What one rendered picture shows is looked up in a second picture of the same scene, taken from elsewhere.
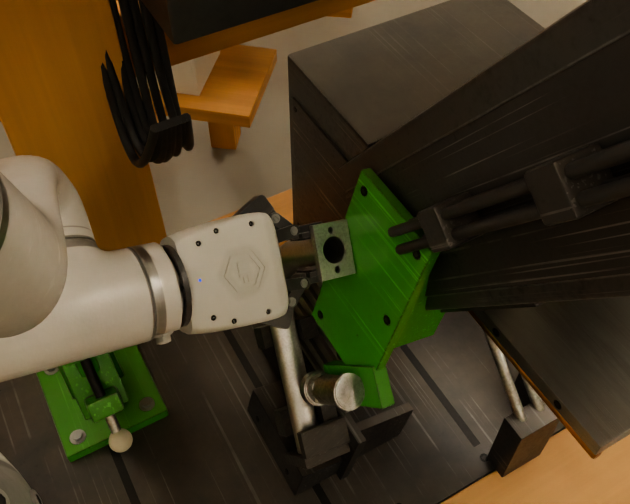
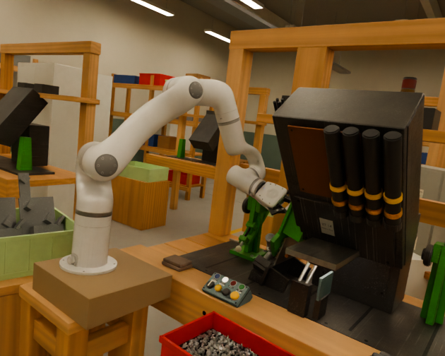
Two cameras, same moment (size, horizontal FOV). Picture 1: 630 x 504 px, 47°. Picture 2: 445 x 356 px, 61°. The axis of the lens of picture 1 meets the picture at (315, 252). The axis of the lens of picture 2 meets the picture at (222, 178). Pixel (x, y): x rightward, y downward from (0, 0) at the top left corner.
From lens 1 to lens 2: 1.27 m
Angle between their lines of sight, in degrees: 69
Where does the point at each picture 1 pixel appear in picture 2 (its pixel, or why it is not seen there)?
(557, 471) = (301, 321)
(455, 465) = (282, 302)
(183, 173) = not seen: outside the picture
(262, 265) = (276, 196)
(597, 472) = (309, 330)
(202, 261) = (268, 186)
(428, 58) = not seen: hidden behind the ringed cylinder
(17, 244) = (232, 128)
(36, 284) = (232, 139)
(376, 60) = not seen: hidden behind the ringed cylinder
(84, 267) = (251, 172)
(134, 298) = (251, 179)
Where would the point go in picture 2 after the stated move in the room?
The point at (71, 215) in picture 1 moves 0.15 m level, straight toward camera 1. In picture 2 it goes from (258, 169) to (236, 169)
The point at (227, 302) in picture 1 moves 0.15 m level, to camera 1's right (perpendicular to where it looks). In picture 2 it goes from (264, 195) to (285, 204)
